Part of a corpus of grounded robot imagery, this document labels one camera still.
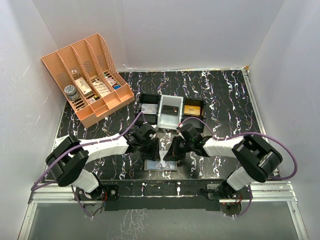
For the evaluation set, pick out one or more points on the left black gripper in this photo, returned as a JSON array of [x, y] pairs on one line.
[[153, 154]]

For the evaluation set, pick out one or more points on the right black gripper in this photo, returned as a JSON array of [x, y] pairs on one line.
[[173, 153]]

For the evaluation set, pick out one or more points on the grey leather card holder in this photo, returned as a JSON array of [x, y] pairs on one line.
[[160, 165]]

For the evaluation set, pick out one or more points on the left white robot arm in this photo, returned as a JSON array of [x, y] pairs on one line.
[[73, 154]]

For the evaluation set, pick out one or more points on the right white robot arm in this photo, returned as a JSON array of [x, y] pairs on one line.
[[258, 159]]

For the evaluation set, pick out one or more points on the white middle card tray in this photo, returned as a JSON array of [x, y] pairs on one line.
[[168, 121]]

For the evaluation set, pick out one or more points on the silver credit card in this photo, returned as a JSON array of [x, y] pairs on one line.
[[149, 108]]

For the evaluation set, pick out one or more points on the black left card tray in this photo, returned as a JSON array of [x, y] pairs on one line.
[[147, 98]]

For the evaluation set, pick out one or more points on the black card tray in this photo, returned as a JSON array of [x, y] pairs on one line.
[[147, 98], [195, 120]]

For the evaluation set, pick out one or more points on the gold credit card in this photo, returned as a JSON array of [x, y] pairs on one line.
[[192, 110]]

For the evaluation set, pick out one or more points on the black right card tray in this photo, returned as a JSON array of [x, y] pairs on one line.
[[195, 120]]

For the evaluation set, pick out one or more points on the white label card stack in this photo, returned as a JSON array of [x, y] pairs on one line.
[[100, 87]]

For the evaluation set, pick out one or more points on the blue small object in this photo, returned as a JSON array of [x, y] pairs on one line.
[[116, 86]]

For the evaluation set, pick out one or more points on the small colourful packet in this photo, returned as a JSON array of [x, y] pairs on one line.
[[110, 79]]

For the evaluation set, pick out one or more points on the white red box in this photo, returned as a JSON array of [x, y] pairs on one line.
[[83, 86]]

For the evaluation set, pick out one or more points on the white patterned paper sheet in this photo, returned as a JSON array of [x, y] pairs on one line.
[[57, 142]]

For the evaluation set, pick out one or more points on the round patterned tin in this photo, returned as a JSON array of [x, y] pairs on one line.
[[71, 92]]

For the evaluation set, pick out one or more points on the orange plastic file organizer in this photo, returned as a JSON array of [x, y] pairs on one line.
[[89, 58]]

